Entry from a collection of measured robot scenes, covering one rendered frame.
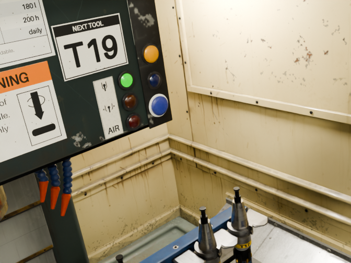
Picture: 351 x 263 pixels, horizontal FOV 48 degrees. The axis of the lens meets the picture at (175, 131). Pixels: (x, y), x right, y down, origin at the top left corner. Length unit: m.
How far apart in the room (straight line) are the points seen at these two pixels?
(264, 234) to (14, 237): 0.92
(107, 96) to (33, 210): 0.78
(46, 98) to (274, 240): 1.24
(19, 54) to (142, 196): 1.55
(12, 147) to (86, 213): 1.36
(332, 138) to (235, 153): 0.46
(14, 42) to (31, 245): 0.92
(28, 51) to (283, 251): 1.27
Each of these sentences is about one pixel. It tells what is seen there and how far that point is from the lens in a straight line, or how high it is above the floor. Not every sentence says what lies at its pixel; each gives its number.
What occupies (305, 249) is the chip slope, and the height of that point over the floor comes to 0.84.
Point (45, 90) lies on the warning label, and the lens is 0.53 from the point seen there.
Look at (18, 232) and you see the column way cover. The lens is 1.31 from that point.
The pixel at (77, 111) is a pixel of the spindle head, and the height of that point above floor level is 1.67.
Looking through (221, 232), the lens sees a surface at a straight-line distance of 1.02.
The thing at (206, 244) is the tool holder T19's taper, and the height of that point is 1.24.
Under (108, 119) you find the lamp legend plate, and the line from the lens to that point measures 0.57.
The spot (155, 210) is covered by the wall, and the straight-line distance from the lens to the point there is 2.08.
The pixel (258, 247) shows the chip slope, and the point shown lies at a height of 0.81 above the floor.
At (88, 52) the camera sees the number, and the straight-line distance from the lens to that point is 0.54.
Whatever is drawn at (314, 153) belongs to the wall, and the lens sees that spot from 1.38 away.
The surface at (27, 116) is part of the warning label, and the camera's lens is 0.52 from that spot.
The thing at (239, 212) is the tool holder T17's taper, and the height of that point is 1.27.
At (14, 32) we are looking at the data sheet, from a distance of 0.51.
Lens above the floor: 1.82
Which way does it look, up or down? 21 degrees down
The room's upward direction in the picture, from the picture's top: 8 degrees counter-clockwise
